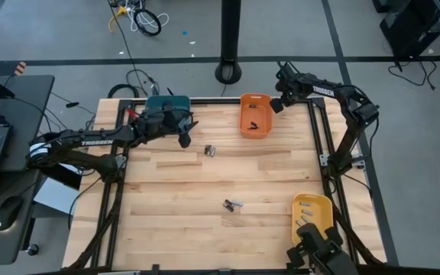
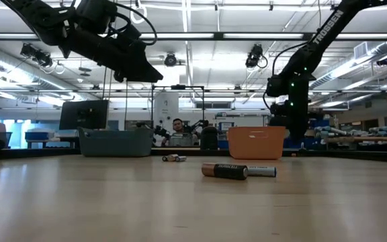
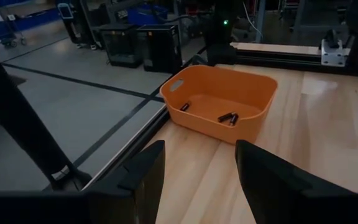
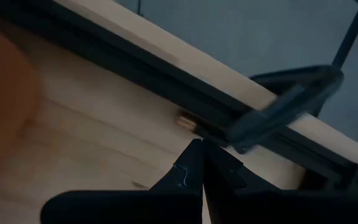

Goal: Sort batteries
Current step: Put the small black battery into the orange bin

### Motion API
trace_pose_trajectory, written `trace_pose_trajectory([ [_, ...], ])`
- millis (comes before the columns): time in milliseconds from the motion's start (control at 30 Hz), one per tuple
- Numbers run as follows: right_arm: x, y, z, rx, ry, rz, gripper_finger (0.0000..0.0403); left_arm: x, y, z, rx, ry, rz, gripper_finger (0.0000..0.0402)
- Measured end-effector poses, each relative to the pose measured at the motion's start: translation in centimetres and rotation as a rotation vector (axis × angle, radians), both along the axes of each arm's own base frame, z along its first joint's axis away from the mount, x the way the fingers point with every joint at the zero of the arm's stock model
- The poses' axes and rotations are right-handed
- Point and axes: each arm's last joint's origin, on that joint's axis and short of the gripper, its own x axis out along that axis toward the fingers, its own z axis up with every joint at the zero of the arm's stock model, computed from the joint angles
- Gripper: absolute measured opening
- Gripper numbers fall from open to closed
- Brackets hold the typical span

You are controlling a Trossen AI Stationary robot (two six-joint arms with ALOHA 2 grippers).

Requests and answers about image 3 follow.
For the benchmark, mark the orange plastic bin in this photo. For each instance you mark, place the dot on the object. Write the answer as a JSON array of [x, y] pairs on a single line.
[[210, 124]]

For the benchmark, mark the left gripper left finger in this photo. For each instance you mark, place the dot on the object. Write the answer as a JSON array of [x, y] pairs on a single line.
[[104, 208]]

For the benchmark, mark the black computer tower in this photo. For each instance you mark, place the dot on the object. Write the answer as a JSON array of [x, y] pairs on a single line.
[[121, 45], [160, 46]]

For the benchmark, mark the black floor-standing pole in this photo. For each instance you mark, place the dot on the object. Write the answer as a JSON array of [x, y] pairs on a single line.
[[17, 118]]

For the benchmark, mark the black aluminium table frame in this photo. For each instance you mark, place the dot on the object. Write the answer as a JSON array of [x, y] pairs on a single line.
[[291, 60]]

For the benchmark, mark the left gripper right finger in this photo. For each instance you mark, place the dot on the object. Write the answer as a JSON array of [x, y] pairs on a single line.
[[278, 202]]

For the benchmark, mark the white metal corner bracket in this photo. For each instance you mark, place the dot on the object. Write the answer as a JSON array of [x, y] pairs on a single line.
[[332, 54]]

